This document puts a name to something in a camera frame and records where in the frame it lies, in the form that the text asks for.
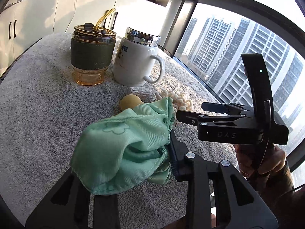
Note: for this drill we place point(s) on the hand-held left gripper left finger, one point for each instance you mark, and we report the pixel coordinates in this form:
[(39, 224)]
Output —
[(104, 212)]

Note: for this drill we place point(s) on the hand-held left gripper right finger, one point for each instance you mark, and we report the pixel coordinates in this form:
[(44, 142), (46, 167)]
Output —
[(178, 162)]

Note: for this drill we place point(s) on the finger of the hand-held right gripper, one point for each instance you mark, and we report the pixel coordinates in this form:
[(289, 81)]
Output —
[(188, 118), (214, 106)]

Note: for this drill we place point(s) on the green microfibre cloth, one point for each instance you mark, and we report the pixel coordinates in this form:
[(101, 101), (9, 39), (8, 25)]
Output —
[(124, 143)]

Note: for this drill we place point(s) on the person's right forearm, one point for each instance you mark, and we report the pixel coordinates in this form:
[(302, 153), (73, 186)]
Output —
[(283, 195)]

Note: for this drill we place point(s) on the person's right hand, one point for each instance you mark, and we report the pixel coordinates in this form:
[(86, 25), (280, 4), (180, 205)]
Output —
[(276, 159)]

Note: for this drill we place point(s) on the cream chenille loop cloth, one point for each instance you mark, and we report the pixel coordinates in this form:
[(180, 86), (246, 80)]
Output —
[(181, 101)]

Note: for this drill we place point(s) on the grey crochet coaster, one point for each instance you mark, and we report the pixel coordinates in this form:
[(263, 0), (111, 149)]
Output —
[(143, 91)]

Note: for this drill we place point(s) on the high-rise apartment buildings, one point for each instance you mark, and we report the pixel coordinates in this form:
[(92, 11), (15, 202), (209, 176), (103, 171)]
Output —
[(226, 52)]

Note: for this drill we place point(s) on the yellow gourd-shaped makeup sponge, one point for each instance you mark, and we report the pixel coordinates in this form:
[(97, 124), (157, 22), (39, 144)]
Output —
[(129, 101)]

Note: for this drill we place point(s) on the white lidded mug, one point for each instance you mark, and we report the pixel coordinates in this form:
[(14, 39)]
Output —
[(133, 64)]

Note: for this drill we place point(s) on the grey terry towel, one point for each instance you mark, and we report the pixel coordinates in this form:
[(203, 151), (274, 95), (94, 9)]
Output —
[(47, 114)]

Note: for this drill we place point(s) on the amber glass tumbler green sleeve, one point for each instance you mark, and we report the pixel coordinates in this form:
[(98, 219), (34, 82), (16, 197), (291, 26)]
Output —
[(91, 52)]

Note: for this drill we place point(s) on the white base cabinet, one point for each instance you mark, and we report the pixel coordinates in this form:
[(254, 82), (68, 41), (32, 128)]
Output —
[(59, 12)]

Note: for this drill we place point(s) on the dark window frame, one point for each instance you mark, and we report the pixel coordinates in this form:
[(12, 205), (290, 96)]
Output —
[(188, 4)]

